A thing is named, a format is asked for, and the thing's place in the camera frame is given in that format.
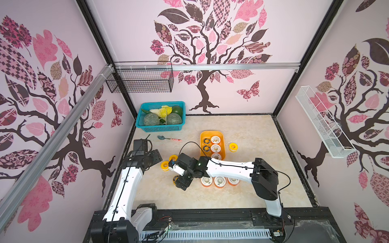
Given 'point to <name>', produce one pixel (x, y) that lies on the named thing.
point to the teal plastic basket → (143, 108)
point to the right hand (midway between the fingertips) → (181, 180)
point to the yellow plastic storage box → (212, 144)
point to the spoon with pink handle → (162, 137)
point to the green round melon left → (151, 119)
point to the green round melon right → (173, 118)
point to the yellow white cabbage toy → (163, 112)
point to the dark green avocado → (177, 109)
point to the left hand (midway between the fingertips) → (154, 161)
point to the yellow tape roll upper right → (233, 147)
